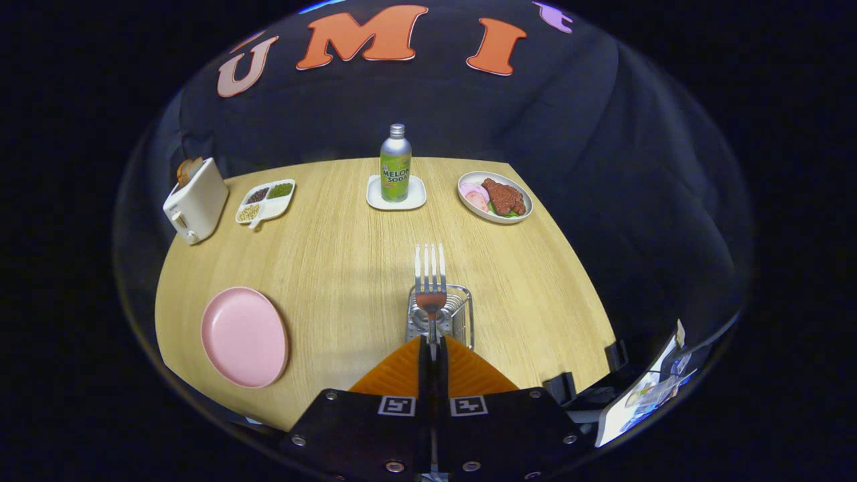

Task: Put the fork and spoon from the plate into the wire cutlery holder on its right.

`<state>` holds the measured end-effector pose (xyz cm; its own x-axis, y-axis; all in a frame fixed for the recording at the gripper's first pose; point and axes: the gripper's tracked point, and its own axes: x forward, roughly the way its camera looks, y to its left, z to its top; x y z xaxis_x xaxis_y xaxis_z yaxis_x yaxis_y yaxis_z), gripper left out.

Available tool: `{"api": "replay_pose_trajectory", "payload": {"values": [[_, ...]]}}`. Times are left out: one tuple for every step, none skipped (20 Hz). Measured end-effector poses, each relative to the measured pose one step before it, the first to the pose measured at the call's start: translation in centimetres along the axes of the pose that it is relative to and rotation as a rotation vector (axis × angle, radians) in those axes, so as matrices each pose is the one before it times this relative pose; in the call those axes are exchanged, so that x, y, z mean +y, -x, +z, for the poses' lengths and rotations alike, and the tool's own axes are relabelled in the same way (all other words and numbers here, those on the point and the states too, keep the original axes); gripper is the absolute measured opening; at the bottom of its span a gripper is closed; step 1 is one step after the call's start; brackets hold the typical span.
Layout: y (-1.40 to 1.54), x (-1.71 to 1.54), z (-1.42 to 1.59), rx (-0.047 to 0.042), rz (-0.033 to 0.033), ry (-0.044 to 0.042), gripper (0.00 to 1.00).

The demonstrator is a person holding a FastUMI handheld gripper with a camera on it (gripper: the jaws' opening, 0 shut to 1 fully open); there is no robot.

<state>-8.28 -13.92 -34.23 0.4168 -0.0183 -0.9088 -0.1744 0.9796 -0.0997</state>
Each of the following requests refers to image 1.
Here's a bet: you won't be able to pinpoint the pink round plate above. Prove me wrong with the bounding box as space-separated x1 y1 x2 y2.
201 287 290 389

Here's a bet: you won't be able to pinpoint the brown fried meat piece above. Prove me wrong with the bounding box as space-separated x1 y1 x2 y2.
482 177 528 216

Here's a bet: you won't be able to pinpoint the cream toaster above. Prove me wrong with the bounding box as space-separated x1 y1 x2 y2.
163 157 230 246

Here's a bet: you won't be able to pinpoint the toast bread slice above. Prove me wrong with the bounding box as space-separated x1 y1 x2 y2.
176 157 204 189

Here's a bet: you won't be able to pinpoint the pink ham slices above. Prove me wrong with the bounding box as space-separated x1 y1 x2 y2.
460 182 491 214

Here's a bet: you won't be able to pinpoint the white oval food plate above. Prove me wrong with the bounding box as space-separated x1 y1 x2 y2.
458 171 534 225

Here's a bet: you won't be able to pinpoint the printed paper sheets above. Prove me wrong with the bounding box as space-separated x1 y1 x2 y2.
595 320 698 449

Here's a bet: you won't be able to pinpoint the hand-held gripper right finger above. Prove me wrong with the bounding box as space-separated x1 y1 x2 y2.
435 335 583 480

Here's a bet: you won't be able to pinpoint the square white coaster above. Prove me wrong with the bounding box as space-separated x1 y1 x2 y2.
366 174 428 212

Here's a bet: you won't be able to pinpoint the perforated metal tray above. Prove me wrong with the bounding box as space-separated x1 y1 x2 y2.
406 284 475 351

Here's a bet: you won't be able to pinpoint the black table clamp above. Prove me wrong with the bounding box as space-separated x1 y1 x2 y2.
543 372 578 406
604 339 630 373

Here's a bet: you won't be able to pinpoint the metal fork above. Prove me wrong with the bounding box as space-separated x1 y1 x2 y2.
414 243 448 362

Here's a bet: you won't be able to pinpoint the green label soda bottle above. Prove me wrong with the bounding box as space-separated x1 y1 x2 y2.
380 123 412 203

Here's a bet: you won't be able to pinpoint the white divided bean dish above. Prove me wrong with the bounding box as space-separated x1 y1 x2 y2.
235 178 297 232

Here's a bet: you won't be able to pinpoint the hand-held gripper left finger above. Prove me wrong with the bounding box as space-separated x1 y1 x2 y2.
280 335 433 480

